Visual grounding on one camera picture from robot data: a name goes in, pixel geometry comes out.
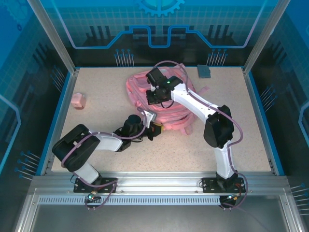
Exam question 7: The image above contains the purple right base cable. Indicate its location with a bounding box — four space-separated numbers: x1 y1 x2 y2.
218 175 249 211

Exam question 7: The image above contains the aluminium frame post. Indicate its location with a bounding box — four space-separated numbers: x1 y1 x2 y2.
26 0 81 75
242 0 291 75

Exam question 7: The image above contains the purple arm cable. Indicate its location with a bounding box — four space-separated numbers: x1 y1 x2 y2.
154 60 243 175
61 107 148 170

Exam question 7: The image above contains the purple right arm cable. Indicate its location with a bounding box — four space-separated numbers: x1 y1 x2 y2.
154 60 243 175

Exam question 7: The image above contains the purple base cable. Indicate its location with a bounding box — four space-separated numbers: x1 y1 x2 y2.
218 175 249 211
79 178 119 211

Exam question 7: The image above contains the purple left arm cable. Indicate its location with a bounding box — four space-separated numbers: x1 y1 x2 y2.
61 107 148 170

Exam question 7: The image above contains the small connector with orange plug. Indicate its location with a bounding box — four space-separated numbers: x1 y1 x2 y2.
225 192 242 203

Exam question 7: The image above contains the slotted grey cable duct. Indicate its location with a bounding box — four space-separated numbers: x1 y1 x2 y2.
38 195 222 206

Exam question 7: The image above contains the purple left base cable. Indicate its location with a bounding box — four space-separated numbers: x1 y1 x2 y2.
79 178 119 211

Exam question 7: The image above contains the pink student backpack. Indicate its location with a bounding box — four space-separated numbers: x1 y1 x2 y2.
125 65 209 136

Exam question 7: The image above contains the small pink box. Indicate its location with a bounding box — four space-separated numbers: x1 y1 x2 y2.
71 93 86 110

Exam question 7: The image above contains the blue table edge strip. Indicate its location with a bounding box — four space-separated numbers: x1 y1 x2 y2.
243 71 285 176
36 71 77 176

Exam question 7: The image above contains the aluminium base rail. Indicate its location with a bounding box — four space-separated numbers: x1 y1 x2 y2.
31 171 288 194

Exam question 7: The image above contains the thin black right gripper cable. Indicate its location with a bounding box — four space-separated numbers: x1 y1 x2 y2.
160 99 175 109

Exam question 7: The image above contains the small connector with green light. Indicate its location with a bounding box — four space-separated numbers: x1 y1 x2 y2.
84 190 101 203

